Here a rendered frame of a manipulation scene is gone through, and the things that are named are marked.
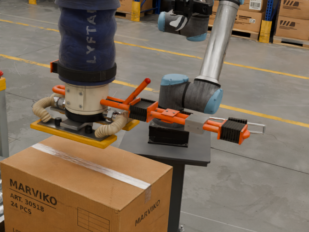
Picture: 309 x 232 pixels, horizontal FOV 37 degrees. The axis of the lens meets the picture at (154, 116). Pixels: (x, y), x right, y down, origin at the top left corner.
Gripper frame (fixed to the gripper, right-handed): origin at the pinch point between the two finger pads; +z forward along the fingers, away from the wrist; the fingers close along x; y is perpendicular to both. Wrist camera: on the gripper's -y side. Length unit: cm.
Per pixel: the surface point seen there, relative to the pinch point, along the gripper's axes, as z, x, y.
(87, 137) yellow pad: 36, -45, 18
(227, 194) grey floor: -138, -158, 3
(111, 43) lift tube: 22.0, -11.0, 16.8
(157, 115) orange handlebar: 25.9, -33.5, -5.5
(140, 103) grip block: 21.8, -32.0, 3.3
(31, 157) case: 32, -63, 48
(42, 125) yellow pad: 36, -45, 39
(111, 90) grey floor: -288, -157, 194
